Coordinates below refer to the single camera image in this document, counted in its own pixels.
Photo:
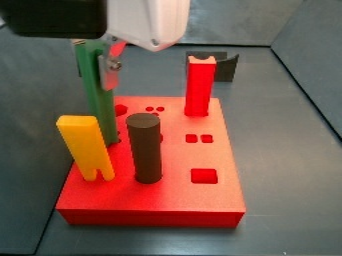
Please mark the red notched peg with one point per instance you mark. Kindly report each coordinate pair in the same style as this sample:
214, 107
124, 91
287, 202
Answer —
200, 73

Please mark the red peg board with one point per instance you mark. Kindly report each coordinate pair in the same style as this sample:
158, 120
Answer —
198, 193

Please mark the green star-shaped bar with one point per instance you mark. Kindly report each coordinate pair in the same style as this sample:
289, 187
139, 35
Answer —
100, 99

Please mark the dark brown cylinder peg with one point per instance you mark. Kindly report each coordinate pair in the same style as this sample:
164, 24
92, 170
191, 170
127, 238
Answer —
143, 126

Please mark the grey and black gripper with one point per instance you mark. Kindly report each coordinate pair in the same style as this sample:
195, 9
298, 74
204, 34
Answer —
151, 24

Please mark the black curved fixture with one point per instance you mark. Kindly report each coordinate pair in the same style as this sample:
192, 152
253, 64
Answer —
226, 63

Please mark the yellow slotted peg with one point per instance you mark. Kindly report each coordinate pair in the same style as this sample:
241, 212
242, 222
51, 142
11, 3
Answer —
82, 135

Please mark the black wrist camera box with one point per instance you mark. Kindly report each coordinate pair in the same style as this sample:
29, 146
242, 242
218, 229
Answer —
55, 18

